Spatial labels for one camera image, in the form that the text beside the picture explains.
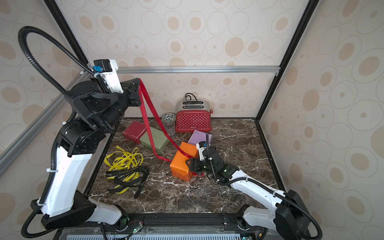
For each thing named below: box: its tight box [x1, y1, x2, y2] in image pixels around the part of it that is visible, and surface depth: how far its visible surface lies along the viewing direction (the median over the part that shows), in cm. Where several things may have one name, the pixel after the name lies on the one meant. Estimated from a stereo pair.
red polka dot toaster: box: [175, 99, 213, 133], surface depth 108 cm
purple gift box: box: [188, 129, 213, 145], surface depth 104 cm
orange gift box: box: [170, 141, 199, 182], surface depth 81 cm
